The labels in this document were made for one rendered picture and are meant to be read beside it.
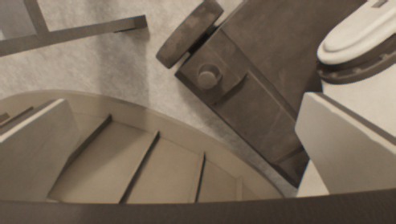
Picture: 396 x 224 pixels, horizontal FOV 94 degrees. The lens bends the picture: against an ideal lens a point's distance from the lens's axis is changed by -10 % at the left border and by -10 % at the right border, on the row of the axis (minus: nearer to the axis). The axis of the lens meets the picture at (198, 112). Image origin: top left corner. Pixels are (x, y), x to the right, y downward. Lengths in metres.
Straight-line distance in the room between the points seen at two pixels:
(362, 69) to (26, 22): 0.54
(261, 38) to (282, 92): 0.14
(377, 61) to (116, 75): 0.70
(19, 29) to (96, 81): 0.39
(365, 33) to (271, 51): 0.19
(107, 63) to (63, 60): 0.18
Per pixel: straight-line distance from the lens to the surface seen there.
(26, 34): 0.49
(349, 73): 0.34
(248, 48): 0.46
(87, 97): 0.85
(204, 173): 0.78
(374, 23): 0.35
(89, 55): 0.81
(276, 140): 0.55
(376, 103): 0.30
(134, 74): 0.74
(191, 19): 0.44
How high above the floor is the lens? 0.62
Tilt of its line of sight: 58 degrees down
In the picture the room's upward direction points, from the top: 162 degrees counter-clockwise
